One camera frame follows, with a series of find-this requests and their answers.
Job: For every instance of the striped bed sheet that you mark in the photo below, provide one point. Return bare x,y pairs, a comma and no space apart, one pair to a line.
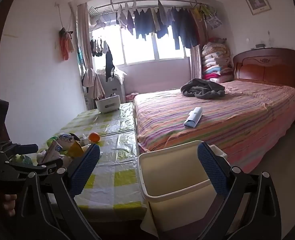
225,120

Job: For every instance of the dark item on headboard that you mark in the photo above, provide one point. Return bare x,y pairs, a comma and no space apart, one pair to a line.
260,46

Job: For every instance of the green plastic bag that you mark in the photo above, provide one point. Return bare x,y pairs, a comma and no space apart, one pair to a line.
51,138

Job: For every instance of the pink straight curtain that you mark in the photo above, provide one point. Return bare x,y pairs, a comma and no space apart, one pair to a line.
197,60

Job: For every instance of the white storage box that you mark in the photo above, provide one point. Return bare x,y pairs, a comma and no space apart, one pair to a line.
107,105

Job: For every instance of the row of hanging clothes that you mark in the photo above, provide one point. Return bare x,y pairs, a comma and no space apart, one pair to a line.
162,22

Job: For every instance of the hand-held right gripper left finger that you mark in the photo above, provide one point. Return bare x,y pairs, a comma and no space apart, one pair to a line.
87,170

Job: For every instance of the printed label drink bottle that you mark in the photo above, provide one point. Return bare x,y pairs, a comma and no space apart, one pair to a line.
51,151

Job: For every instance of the cream plastic trash bin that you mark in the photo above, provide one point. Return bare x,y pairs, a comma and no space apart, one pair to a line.
167,170

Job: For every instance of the sock drying hanger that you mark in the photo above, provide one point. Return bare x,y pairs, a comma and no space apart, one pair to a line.
98,46

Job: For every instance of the yellow snack packet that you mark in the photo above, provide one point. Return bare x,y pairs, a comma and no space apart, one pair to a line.
75,150

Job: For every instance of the orange hanging garment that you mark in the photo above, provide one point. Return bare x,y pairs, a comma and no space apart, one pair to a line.
66,45

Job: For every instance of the person's left hand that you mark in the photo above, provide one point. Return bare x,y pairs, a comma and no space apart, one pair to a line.
8,202

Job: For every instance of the stack of folded quilts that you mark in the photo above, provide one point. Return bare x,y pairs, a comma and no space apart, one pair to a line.
216,60

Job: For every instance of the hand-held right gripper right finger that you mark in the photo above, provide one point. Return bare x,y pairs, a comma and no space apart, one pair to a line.
212,172

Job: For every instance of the checkered plastic tablecloth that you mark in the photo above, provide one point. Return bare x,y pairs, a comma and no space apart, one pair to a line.
115,135

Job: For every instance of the orange fruit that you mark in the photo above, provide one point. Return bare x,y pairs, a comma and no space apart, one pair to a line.
94,137

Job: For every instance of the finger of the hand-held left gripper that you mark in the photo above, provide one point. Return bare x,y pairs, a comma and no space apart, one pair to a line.
20,148
32,170

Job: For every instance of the blue white folded pouch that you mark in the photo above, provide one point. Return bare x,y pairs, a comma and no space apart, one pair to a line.
193,117

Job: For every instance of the wooden bed headboard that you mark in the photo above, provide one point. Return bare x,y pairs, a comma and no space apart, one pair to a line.
267,67

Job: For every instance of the pink tied curtain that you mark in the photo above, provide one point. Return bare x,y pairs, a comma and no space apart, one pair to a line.
83,42

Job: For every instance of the white black plush toy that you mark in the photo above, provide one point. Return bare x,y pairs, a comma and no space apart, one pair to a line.
67,138

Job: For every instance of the black hanging garment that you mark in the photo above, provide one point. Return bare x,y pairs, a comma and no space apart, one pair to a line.
110,62

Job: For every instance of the grey blanket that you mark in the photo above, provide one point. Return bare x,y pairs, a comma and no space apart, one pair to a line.
202,88

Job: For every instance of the white air cooler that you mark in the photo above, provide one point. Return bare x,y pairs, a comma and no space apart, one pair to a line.
115,87

